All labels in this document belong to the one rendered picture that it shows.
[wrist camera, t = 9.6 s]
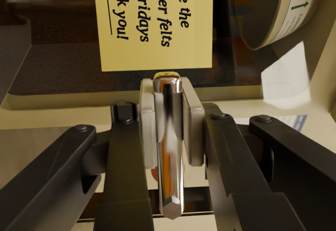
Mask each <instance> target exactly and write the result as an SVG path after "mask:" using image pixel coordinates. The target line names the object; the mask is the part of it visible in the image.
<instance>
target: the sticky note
mask: <svg viewBox="0 0 336 231"><path fill-rule="evenodd" d="M95 4H96V15H97V26H98V37H99V48H100V59H101V70H102V72H109V71H136V70H164V69H192V68H212V40H213V0H95Z"/></svg>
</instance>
